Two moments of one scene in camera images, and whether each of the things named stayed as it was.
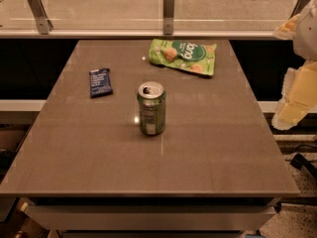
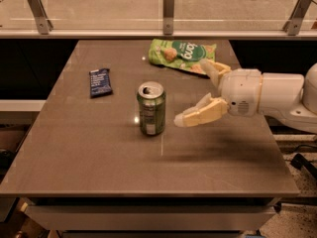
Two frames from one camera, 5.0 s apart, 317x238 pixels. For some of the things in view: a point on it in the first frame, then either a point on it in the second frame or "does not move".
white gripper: [306, 37] -> [241, 90]
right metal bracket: [301, 3] does not move
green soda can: [152, 99] does not move
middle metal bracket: [168, 11] does not move
